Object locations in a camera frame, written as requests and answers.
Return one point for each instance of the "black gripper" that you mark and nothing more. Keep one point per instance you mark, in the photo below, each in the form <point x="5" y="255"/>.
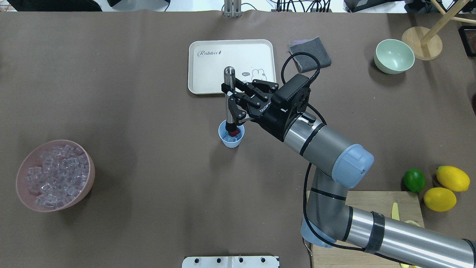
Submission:
<point x="270" y="120"/>

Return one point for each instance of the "yellow lemon lower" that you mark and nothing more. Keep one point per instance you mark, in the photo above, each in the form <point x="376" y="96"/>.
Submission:
<point x="440" y="199"/>

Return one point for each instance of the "wooden cup tree stand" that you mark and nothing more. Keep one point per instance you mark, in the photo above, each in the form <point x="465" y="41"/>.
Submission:
<point x="424" y="42"/>

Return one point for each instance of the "lemon slice upper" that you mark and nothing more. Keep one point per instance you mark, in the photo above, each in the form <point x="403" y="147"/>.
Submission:
<point x="414" y="223"/>

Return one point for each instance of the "aluminium frame post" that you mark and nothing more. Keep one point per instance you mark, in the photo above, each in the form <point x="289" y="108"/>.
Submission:
<point x="232" y="8"/>

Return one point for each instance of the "yellow lemon upper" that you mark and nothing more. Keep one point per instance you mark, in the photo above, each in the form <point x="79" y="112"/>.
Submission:
<point x="453" y="178"/>

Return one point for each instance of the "yellow plastic knife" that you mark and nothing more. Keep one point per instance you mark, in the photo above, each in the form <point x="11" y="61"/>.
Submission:
<point x="395" y="212"/>

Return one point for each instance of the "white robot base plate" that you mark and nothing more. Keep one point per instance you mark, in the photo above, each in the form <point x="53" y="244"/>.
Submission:
<point x="231" y="262"/>

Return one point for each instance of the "pink bowl of ice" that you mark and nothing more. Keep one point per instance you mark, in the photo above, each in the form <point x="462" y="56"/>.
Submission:
<point x="55" y="176"/>

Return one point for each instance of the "wooden cutting board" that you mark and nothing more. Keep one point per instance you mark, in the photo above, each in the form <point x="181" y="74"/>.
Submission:
<point x="378" y="201"/>

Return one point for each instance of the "yellow lemon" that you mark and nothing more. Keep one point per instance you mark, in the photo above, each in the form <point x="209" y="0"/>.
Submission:
<point x="453" y="178"/>
<point x="440" y="199"/>

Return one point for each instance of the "green lime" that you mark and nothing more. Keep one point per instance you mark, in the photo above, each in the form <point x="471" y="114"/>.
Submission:
<point x="414" y="180"/>

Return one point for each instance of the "grey folded cloth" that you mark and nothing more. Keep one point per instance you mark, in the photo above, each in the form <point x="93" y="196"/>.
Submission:
<point x="314" y="49"/>

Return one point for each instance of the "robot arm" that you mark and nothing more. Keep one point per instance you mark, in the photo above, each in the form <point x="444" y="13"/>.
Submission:
<point x="329" y="219"/>

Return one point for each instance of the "cream rabbit tray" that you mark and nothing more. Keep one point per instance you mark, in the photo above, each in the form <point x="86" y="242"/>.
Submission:
<point x="252" y="59"/>

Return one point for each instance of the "light blue cup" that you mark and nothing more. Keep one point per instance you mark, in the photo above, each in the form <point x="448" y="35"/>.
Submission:
<point x="230" y="141"/>

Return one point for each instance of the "red strawberry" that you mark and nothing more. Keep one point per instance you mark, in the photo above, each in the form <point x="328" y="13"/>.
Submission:
<point x="234" y="133"/>

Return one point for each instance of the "mint green bowl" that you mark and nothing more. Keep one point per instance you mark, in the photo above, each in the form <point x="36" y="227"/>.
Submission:
<point x="393" y="56"/>

